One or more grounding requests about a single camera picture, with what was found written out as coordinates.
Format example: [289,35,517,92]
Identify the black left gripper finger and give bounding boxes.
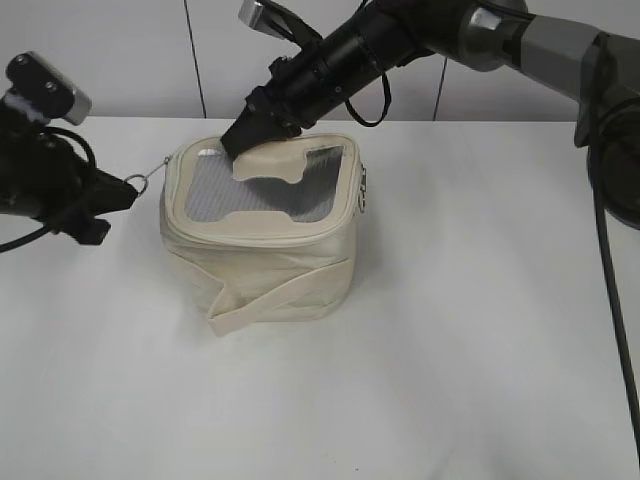
[94,170,139,216]

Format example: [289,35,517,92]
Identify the cream canvas zipper bag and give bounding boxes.
[159,134,363,336]

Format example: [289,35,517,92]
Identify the metal right zipper pull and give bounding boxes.
[357,164,367,214]

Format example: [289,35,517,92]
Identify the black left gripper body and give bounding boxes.
[35,149,111,246]

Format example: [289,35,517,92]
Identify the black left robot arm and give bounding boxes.
[1,91,141,253]

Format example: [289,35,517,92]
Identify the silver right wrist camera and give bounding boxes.
[238,0,276,33]

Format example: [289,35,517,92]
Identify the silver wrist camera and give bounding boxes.
[238,0,276,33]
[2,51,92,126]

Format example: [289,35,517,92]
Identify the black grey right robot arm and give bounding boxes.
[222,1,639,227]

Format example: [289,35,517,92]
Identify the metal ring zipper pull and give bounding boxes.
[124,156,171,197]

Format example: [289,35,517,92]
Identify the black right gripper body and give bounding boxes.
[243,55,320,136]

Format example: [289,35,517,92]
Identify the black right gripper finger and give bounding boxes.
[220,107,290,161]

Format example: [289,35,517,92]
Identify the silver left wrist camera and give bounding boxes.
[2,51,92,126]

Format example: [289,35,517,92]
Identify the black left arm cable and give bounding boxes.
[0,127,97,253]

